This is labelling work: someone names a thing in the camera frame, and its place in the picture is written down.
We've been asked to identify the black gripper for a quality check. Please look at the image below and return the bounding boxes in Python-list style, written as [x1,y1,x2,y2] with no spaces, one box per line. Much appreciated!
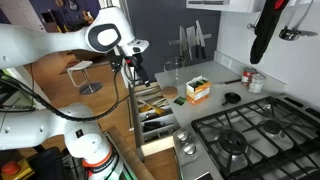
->
[124,53,151,88]

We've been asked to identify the brown cork lid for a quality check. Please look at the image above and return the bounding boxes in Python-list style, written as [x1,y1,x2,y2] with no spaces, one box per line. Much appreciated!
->
[161,85,179,99]

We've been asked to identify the clear glass pitcher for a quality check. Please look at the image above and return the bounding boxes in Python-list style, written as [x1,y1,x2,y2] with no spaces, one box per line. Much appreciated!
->
[163,56,188,87]

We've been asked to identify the small green packet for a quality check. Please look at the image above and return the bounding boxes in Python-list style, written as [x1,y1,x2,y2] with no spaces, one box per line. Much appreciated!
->
[173,96,188,106]

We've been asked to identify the black kitchen utensils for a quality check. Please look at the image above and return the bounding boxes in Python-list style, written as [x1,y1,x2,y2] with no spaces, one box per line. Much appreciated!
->
[142,121,168,133]

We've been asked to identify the slim steel knife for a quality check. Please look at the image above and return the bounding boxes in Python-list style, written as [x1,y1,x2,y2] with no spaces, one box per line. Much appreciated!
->
[178,25,186,58]

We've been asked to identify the white bar stool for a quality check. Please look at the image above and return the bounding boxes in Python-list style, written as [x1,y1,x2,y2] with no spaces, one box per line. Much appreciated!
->
[67,60,104,96]

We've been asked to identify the orange white cardboard box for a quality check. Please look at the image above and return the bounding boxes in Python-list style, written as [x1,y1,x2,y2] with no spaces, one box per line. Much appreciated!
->
[185,75,212,106]

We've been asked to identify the open utensil drawer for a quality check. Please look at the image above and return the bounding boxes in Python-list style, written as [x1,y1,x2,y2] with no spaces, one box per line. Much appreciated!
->
[127,81,181,162]

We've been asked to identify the silver stove knob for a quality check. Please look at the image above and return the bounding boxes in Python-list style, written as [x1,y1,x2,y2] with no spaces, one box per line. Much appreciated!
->
[176,129,191,143]
[182,142,198,156]

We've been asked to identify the magnetic knife strip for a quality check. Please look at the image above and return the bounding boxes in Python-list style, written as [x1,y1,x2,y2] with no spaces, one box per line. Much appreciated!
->
[168,33,213,46]

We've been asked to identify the wooden plank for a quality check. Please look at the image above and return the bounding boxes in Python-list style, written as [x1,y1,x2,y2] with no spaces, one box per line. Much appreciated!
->
[105,125,156,180]

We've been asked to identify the small black skillet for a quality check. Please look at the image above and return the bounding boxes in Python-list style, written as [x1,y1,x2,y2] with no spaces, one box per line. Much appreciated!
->
[221,92,242,107]

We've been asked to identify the red label tin can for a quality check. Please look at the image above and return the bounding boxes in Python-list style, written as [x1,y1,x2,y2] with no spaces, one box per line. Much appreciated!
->
[241,66,258,87]

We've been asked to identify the white upper cabinet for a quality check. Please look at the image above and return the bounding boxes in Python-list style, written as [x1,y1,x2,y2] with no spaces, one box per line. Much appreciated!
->
[185,0,268,14]

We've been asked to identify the white label tin can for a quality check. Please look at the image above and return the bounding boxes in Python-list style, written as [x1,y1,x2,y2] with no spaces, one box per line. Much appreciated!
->
[247,73,267,95]

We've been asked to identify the steel hanging utensil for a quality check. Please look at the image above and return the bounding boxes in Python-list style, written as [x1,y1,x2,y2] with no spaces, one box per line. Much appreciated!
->
[246,12,262,33]

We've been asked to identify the stainless gas stove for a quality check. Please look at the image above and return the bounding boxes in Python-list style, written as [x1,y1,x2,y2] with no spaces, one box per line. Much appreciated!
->
[172,94,320,180]

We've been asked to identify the black box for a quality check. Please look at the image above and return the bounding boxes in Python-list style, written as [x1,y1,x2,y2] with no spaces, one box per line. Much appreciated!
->
[27,147,72,180]

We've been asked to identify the black metal stand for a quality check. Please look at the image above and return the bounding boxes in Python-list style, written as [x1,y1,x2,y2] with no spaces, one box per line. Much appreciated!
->
[0,74,38,114]

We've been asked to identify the black oven mitt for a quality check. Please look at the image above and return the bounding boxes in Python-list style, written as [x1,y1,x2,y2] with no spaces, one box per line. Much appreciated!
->
[249,0,290,65]

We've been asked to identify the yellow button box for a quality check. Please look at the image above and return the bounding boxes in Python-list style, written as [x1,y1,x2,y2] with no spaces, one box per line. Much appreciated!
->
[0,157,35,180]

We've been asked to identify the steel ladle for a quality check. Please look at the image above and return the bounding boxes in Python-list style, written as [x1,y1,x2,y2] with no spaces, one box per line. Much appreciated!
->
[278,0,319,42]

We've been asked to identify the red emergency stop button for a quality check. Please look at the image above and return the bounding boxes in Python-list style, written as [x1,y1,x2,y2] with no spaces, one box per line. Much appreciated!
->
[1,161,22,176]

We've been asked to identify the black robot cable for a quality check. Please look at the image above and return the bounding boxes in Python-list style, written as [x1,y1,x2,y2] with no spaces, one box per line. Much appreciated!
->
[0,46,141,123]

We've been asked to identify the brown wall guitar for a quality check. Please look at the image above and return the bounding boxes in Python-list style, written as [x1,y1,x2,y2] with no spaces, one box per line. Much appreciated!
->
[81,9,95,26]

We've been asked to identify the white wall outlet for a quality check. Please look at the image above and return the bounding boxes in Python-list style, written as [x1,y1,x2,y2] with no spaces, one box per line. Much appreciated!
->
[220,54,232,70]

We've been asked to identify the black handled counter knife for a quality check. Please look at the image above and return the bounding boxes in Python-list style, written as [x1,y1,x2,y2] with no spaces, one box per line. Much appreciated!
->
[213,78,242,86]

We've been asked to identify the grey wall guitar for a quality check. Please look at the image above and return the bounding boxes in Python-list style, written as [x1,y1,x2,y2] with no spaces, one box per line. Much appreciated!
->
[67,0,79,11]

